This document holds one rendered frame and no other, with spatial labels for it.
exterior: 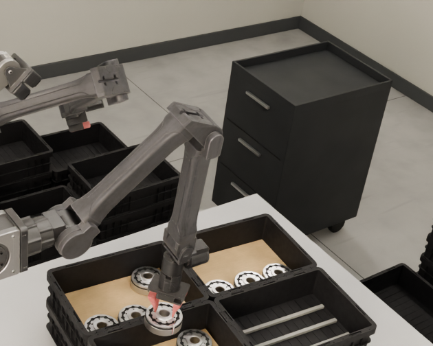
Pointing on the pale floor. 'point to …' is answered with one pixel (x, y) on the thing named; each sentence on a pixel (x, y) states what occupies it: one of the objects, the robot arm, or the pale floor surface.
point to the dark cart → (301, 133)
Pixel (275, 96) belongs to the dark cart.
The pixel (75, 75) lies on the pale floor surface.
